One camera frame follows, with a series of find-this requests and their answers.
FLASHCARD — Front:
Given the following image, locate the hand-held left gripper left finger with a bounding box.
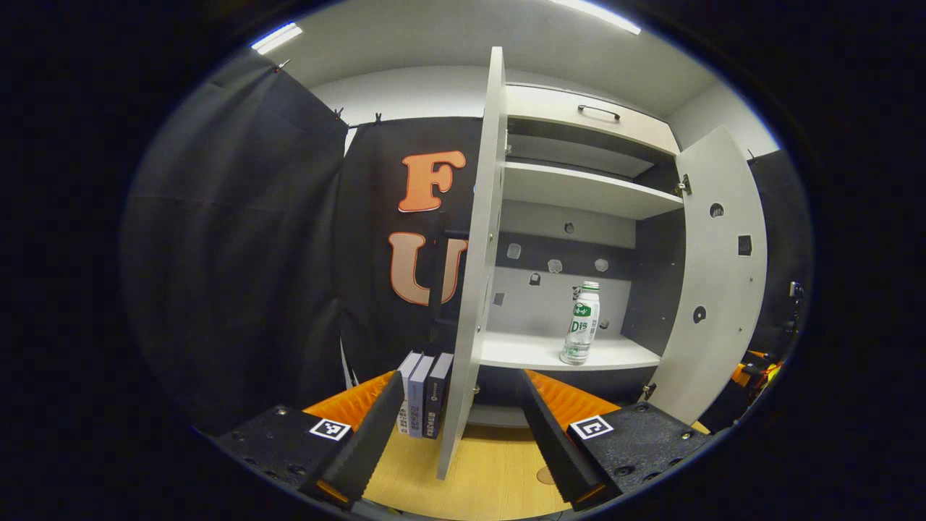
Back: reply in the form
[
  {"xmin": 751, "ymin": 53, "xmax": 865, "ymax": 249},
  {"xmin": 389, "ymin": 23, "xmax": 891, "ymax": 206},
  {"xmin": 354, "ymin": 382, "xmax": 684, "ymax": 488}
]
[{"xmin": 213, "ymin": 370, "xmax": 406, "ymax": 511}]

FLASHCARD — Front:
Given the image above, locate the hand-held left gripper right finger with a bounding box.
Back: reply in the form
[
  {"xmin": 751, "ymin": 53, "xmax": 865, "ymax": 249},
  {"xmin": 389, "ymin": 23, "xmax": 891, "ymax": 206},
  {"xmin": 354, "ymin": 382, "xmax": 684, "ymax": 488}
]
[{"xmin": 517, "ymin": 369, "xmax": 717, "ymax": 511}]

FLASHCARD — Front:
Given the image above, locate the clear green label plastic bottle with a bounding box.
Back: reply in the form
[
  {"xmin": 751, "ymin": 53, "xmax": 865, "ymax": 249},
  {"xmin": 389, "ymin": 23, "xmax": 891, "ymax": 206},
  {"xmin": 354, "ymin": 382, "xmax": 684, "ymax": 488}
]
[{"xmin": 559, "ymin": 281, "xmax": 602, "ymax": 366}]

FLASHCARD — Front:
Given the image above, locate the grey blue book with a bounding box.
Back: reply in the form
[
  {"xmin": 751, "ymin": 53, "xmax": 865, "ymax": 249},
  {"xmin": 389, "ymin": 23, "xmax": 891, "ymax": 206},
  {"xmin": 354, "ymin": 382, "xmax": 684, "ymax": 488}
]
[{"xmin": 407, "ymin": 355, "xmax": 436, "ymax": 439}]

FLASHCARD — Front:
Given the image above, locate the dark navy book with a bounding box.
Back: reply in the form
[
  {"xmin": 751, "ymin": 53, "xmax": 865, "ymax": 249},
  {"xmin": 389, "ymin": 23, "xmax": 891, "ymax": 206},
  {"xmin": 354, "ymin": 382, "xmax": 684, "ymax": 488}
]
[{"xmin": 423, "ymin": 352, "xmax": 455, "ymax": 440}]

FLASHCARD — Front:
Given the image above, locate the white open shelf cabinet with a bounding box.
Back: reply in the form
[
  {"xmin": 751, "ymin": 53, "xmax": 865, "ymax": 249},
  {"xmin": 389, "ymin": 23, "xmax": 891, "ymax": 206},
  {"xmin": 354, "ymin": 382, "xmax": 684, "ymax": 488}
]
[{"xmin": 470, "ymin": 83, "xmax": 688, "ymax": 429}]

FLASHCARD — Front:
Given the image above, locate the white cabinet drawer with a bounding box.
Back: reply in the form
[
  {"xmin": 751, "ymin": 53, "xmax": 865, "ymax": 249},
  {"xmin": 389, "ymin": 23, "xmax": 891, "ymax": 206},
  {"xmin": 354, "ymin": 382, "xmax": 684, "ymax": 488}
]
[{"xmin": 505, "ymin": 85, "xmax": 681, "ymax": 155}]

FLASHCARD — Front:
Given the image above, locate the ceiling light strip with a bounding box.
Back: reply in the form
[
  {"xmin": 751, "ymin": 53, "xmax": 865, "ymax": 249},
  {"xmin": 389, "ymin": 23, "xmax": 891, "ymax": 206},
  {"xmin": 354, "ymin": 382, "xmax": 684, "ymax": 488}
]
[{"xmin": 251, "ymin": 22, "xmax": 303, "ymax": 56}]

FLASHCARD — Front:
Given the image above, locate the thick black foam door handle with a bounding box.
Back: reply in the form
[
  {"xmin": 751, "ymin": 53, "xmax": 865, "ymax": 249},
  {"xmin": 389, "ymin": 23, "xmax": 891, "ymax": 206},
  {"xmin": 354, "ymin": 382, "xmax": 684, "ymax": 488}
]
[{"xmin": 428, "ymin": 229, "xmax": 471, "ymax": 341}]

